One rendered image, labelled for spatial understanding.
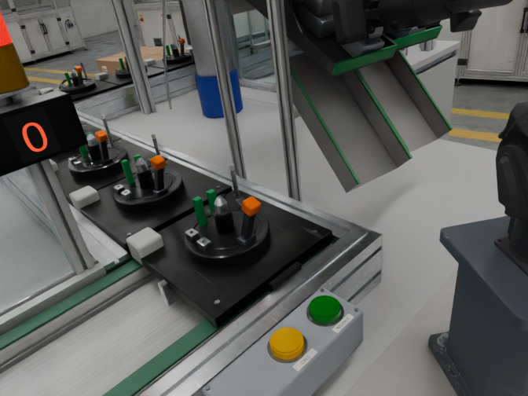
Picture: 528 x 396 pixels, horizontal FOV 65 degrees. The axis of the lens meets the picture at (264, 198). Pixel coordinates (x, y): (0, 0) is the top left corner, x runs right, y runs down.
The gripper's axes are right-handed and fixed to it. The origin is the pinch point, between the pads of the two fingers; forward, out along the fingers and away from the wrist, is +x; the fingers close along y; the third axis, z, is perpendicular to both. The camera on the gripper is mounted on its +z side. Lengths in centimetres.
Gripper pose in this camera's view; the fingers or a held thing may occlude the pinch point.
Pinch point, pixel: (366, 19)
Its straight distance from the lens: 71.8
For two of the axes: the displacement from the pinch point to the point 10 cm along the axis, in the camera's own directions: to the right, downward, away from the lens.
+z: -2.0, -9.4, -2.9
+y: -8.8, 3.1, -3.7
